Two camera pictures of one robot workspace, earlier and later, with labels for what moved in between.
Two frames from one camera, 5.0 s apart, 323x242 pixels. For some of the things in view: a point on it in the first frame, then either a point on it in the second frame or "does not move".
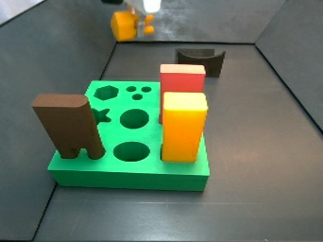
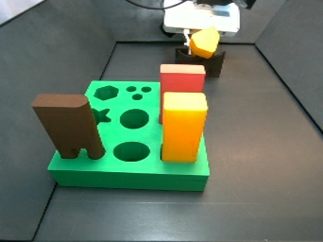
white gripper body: [151, 6] -> [186, 14]
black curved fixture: [203, 57] does not move
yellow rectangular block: [184, 114] does not move
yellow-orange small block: [124, 24] -> [203, 42]
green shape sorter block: [126, 110] does not move
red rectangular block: [179, 78] does not move
